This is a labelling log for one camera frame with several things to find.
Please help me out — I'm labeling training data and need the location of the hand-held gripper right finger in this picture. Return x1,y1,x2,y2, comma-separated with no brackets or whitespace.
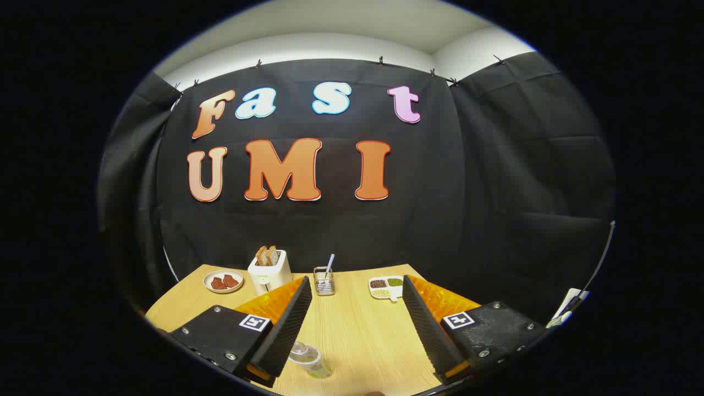
401,274,547,386

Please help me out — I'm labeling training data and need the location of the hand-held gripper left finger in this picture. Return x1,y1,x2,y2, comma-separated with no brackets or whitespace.
168,275,313,388

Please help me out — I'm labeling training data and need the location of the clear plastic juice bottle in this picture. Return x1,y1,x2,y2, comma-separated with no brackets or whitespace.
289,341,332,379

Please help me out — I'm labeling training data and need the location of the white toaster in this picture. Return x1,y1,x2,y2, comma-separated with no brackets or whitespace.
247,249,293,296

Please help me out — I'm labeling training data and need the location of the white divided dish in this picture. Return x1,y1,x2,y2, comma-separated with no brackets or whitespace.
368,276,405,303

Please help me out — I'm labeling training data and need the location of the wooden table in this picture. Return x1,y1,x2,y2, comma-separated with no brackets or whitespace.
145,263,482,396

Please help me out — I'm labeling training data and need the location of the beige round plate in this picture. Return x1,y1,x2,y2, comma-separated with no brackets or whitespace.
203,269,244,294

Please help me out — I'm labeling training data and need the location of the white object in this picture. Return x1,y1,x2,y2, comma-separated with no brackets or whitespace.
547,288,590,329

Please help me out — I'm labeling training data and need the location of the wire cutlery holder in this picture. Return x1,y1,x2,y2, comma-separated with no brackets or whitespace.
313,266,336,296

